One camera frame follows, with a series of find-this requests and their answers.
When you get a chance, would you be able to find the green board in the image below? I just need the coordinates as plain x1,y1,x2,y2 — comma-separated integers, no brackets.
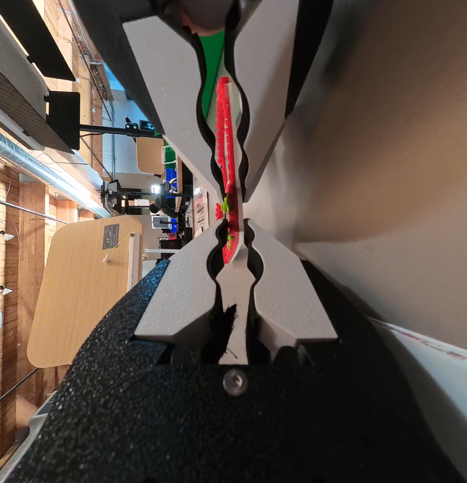
200,31,225,119

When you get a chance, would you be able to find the small light wooden tabletop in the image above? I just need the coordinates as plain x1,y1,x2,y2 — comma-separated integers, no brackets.
136,137,166,175

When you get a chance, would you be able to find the light wooden tabletop with label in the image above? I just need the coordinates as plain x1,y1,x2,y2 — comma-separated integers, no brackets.
27,215,143,368

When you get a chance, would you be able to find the red curved lego piece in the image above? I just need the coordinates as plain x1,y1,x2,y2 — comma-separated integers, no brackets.
214,77,244,265

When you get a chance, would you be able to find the white poster with red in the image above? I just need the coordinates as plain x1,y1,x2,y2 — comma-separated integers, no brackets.
194,189,210,234

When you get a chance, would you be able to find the grey acoustic ceiling panel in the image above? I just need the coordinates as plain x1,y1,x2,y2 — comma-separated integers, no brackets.
0,11,75,153

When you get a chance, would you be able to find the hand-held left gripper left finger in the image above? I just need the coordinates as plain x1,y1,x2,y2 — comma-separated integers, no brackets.
134,219,224,345

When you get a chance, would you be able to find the black monitor on arm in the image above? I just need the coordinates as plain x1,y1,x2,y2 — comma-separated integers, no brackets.
46,91,81,151

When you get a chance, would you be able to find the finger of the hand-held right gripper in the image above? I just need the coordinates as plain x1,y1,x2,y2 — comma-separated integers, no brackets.
224,0,299,204
122,15,226,204

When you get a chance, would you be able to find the black ceiling panel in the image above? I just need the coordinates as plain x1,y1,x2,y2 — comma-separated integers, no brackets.
0,0,77,82

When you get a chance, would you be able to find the silver ventilation duct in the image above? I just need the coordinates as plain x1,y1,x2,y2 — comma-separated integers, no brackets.
0,126,111,219

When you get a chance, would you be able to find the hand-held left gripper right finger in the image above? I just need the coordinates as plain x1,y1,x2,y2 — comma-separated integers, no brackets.
245,219,339,349

